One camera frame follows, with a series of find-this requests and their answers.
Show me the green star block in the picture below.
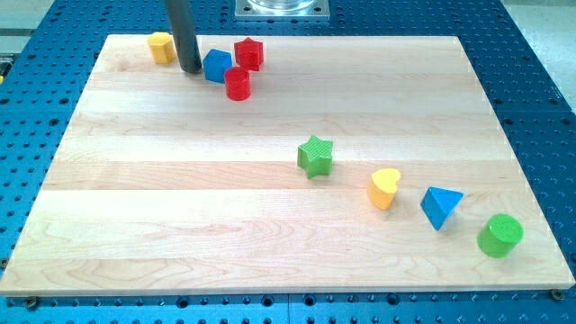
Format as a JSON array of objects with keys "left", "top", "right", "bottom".
[{"left": 297, "top": 135, "right": 333, "bottom": 178}]

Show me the yellow heart block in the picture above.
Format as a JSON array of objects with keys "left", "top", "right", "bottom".
[{"left": 367, "top": 168, "right": 401, "bottom": 210}]

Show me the red star block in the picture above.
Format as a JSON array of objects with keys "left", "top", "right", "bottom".
[{"left": 234, "top": 37, "right": 265, "bottom": 71}]

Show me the red cylinder block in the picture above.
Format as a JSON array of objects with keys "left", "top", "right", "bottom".
[{"left": 224, "top": 67, "right": 251, "bottom": 101}]

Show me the blue cube block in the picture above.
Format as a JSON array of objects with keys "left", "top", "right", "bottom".
[{"left": 202, "top": 49, "right": 232, "bottom": 84}]

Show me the light wooden board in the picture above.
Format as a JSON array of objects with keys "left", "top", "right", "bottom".
[{"left": 1, "top": 34, "right": 574, "bottom": 297}]

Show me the blue triangle block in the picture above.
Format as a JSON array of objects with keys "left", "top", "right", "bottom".
[{"left": 420, "top": 186, "right": 464, "bottom": 230}]

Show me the yellow hexagon block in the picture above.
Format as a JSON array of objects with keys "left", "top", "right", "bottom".
[{"left": 147, "top": 31, "right": 176, "bottom": 64}]

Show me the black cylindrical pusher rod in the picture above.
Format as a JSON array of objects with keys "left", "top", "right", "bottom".
[{"left": 165, "top": 0, "right": 202, "bottom": 74}]

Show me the green cylinder block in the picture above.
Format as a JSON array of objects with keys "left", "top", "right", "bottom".
[{"left": 476, "top": 213, "right": 524, "bottom": 258}]

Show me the blue perforated metal table plate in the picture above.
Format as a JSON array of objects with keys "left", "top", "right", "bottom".
[{"left": 1, "top": 1, "right": 575, "bottom": 323}]

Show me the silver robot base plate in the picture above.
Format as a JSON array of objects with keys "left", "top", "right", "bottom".
[{"left": 234, "top": 0, "right": 330, "bottom": 21}]

